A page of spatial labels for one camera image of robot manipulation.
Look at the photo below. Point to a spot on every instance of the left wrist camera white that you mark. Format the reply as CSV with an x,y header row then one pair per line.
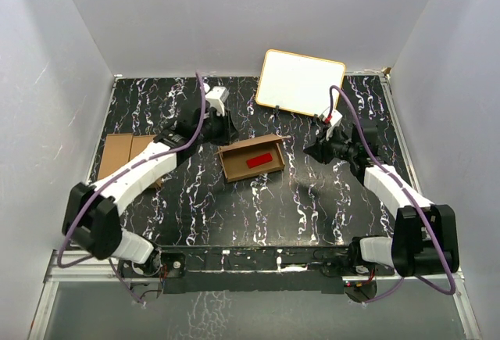
x,y
216,97

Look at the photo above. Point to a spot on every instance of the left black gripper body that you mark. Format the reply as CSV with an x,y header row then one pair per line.
x,y
214,131

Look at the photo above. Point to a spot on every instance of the red rectangular block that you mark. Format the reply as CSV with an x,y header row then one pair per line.
x,y
259,160

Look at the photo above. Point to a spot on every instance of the aluminium rail frame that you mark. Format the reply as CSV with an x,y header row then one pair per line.
x,y
90,300

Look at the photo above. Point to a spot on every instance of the folded brown cardboard box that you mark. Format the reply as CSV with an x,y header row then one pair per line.
x,y
120,149

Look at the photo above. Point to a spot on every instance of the white board yellow frame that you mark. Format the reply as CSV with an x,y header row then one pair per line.
x,y
299,83

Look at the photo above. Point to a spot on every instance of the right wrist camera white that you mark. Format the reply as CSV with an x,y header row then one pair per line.
x,y
330,120

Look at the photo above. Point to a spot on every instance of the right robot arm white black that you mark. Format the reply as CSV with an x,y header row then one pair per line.
x,y
424,233

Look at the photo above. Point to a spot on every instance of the brown cardboard box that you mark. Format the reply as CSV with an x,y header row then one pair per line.
x,y
120,149
233,157

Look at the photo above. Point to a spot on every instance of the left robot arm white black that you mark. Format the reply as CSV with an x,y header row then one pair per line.
x,y
93,211

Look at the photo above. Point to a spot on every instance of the black base frame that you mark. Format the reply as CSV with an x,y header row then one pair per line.
x,y
186,269

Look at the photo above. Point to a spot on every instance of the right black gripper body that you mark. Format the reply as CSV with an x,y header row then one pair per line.
x,y
344,149

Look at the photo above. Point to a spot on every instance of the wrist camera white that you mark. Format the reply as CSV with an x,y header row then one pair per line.
x,y
216,97
330,120

